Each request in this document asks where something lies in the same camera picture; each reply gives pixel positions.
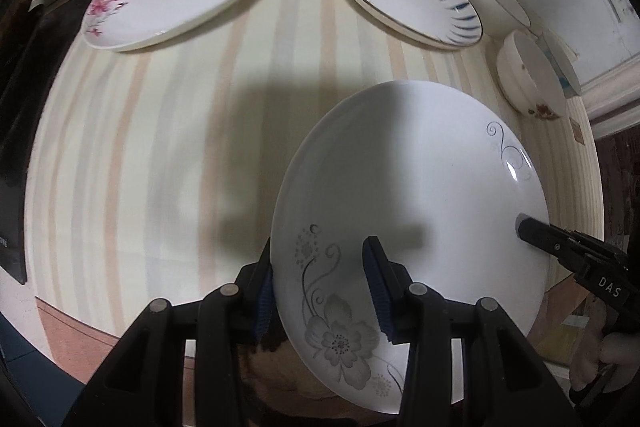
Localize brown mat label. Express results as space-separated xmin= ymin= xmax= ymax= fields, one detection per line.
xmin=568 ymin=117 xmax=585 ymax=144

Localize white bowl blue pink dots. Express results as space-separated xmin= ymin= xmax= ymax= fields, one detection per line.
xmin=537 ymin=30 xmax=582 ymax=98

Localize white plate grey flower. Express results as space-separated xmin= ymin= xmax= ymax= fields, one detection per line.
xmin=270 ymin=80 xmax=549 ymax=414

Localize striped beige table mat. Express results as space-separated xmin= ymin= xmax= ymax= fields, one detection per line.
xmin=22 ymin=0 xmax=604 ymax=358

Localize white bowl red flowers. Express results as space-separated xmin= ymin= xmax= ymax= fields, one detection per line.
xmin=496 ymin=30 xmax=566 ymax=121

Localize white bowl dark rim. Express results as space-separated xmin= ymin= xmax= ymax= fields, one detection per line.
xmin=470 ymin=0 xmax=530 ymax=39

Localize gloved right hand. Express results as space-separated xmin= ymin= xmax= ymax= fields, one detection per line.
xmin=570 ymin=296 xmax=639 ymax=393

